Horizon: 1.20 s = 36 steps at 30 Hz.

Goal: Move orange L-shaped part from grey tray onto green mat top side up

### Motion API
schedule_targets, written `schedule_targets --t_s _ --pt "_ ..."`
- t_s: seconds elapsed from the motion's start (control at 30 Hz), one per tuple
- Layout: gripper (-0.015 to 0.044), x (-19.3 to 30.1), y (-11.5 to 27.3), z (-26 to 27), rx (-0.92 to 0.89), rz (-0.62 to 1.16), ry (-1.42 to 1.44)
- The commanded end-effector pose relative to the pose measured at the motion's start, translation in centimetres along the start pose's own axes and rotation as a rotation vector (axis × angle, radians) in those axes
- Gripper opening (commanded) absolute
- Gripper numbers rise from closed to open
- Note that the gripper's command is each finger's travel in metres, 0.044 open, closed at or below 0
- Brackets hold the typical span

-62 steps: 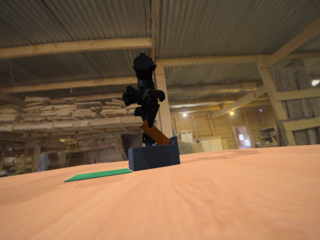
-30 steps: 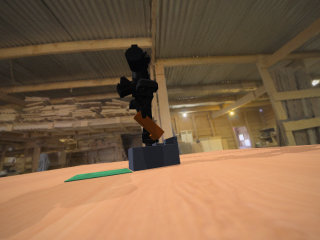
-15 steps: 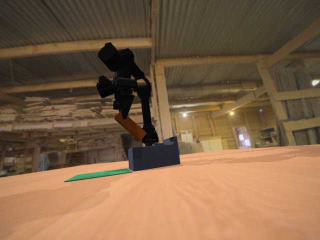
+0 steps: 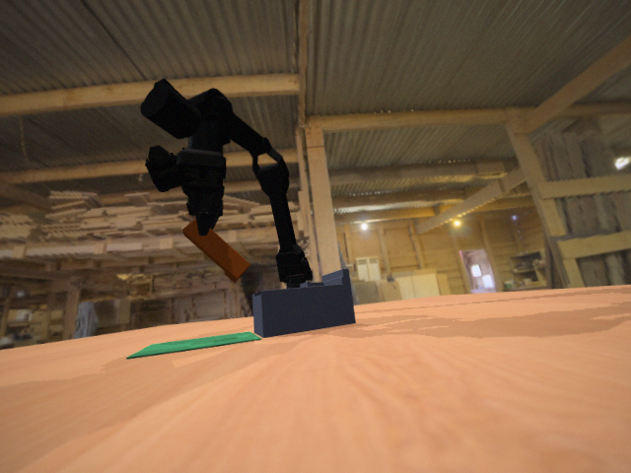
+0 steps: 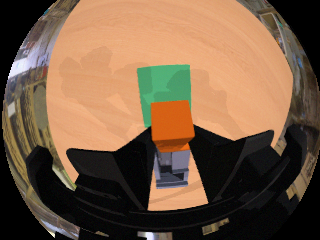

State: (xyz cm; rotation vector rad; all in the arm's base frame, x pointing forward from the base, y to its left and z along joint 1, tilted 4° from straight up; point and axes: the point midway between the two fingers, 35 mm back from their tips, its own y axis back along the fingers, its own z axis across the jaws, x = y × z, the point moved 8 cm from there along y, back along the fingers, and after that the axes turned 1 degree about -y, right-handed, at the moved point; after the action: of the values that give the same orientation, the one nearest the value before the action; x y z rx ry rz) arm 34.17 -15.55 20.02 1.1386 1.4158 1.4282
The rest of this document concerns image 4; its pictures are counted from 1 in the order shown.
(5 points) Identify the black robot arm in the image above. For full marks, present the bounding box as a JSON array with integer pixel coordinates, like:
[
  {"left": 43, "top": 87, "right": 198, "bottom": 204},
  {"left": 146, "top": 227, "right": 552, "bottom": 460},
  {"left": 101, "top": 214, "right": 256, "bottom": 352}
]
[{"left": 140, "top": 79, "right": 313, "bottom": 289}]

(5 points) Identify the orange rectangular block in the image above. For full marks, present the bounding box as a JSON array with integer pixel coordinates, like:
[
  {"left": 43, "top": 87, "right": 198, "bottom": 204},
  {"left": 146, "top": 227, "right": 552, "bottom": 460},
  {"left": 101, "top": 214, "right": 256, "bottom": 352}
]
[{"left": 182, "top": 219, "right": 250, "bottom": 283}]

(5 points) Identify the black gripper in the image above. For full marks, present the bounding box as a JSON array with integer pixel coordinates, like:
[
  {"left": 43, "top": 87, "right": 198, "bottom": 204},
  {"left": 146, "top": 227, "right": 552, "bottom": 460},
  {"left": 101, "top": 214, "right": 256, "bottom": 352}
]
[{"left": 176, "top": 144, "right": 226, "bottom": 236}]

